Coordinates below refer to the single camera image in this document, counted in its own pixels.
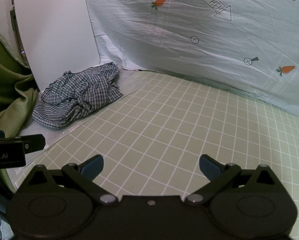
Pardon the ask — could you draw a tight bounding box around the green grid bed sheet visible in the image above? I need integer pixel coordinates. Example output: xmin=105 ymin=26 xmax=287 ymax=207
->
xmin=16 ymin=70 xmax=299 ymax=239

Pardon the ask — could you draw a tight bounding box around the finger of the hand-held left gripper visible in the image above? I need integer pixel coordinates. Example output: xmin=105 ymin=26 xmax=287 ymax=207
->
xmin=21 ymin=134 xmax=46 ymax=155

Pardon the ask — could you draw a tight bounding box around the white board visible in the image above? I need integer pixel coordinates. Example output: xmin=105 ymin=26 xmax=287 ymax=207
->
xmin=13 ymin=0 xmax=101 ymax=92

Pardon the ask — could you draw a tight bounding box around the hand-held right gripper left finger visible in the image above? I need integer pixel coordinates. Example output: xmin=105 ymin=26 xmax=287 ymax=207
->
xmin=22 ymin=155 xmax=118 ymax=205

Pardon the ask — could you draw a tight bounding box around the blue checked shirt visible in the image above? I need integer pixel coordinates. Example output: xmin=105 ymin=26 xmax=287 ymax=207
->
xmin=32 ymin=62 xmax=123 ymax=129

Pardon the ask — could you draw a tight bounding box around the green curtain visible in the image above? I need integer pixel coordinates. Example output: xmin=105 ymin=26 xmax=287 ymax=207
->
xmin=0 ymin=20 xmax=40 ymax=188

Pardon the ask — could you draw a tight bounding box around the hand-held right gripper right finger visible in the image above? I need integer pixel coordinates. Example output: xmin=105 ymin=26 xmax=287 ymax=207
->
xmin=186 ymin=154 xmax=281 ymax=205

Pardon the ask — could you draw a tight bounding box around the carrot print quilt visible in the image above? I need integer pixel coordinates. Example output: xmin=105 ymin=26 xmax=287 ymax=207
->
xmin=82 ymin=0 xmax=299 ymax=120

